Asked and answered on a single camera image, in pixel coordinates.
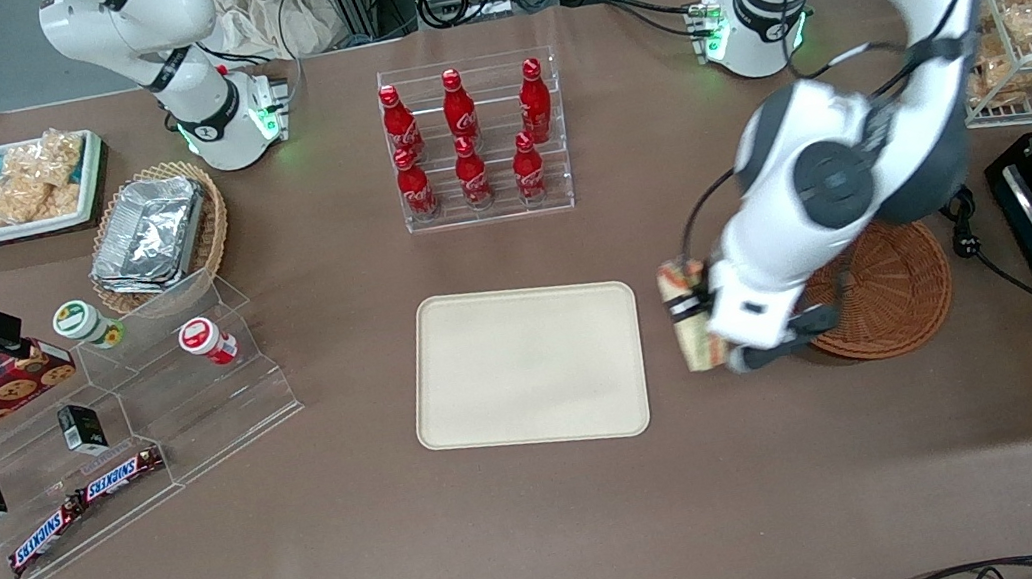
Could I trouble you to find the sandwich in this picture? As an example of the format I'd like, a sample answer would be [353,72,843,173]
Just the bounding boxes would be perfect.
[653,252,733,378]

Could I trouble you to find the brown round wicker basket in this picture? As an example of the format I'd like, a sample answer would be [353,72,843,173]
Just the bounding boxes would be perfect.
[789,212,964,371]

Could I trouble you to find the cream plastic serving tray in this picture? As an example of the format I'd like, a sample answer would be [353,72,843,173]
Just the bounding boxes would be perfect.
[399,268,656,467]

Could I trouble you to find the light wicker basket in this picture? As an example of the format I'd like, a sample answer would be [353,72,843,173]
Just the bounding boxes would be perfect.
[75,153,242,321]

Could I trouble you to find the green lid sunflower cup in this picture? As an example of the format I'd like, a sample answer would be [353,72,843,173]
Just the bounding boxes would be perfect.
[49,293,129,357]

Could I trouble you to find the bagged rice crackers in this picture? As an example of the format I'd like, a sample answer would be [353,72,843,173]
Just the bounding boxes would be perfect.
[0,124,95,229]

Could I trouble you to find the clear acrylic riser holding snacks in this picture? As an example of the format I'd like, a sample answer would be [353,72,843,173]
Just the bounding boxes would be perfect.
[0,363,199,579]

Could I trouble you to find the white rectangular snack bin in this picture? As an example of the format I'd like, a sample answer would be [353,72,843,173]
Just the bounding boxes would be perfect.
[0,126,116,246]

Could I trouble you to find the aluminium foil container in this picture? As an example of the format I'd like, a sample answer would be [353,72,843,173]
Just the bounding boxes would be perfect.
[79,170,219,303]

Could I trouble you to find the Snickers chocolate bar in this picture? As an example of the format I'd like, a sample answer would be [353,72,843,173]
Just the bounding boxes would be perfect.
[0,494,95,579]
[72,443,171,506]

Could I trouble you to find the red Coca-Cola bottle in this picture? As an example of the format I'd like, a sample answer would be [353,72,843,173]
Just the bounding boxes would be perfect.
[513,55,557,144]
[375,80,427,163]
[391,143,442,224]
[438,65,483,144]
[450,132,497,213]
[507,128,552,205]

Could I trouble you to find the red lid yogurt cup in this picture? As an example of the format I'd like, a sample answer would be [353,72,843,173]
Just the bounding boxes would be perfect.
[175,312,242,372]

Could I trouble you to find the clear acrylic bottle rack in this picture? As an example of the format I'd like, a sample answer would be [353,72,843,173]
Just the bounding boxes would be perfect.
[373,46,580,238]

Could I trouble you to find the clear acrylic riser holding cups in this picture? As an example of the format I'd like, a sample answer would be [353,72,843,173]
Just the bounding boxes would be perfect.
[65,258,314,503]

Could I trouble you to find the beige cloth bag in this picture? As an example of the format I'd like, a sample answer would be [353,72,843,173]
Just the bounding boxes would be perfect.
[205,0,344,71]

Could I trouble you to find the black wrist camera left gripper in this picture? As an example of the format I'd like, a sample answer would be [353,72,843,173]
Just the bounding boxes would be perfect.
[720,302,849,379]

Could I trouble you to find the black power cable with plug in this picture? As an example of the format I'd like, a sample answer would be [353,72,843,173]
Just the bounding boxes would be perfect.
[938,175,1032,315]

